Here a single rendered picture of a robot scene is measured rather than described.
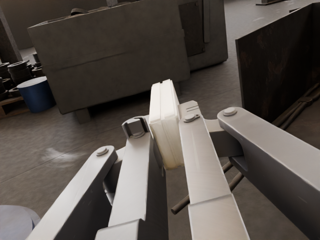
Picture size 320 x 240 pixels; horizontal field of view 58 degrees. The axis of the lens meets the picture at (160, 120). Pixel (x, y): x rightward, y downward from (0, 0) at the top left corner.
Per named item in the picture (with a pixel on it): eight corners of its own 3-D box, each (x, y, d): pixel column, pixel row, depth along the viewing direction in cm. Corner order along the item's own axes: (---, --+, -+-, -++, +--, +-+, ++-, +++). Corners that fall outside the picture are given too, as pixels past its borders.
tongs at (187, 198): (202, 229, 26) (200, 221, 25) (172, 214, 29) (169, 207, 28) (336, 87, 45) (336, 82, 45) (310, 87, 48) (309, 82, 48)
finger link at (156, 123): (179, 168, 15) (166, 172, 15) (173, 118, 22) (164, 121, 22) (162, 118, 14) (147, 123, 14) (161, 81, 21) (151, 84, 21)
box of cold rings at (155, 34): (169, 70, 303) (152, -11, 270) (195, 92, 227) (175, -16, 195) (72, 96, 291) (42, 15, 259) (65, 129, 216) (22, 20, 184)
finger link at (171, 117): (162, 118, 14) (176, 114, 14) (161, 81, 21) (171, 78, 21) (179, 168, 15) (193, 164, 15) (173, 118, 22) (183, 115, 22)
